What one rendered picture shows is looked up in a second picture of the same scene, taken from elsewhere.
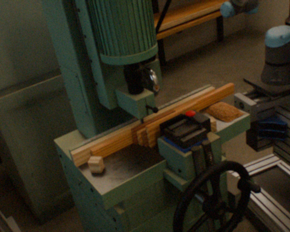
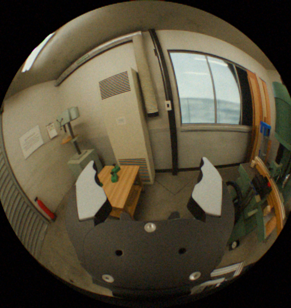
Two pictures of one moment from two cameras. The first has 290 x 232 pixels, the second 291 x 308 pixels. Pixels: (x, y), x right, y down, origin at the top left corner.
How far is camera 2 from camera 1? 0.82 m
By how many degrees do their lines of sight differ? 109
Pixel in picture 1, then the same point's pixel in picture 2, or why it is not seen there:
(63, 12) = not seen: hidden behind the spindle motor
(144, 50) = (280, 137)
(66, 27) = not seen: hidden behind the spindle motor
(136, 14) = (281, 115)
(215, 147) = (252, 202)
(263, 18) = not seen: outside the picture
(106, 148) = (259, 167)
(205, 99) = (279, 214)
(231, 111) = (270, 225)
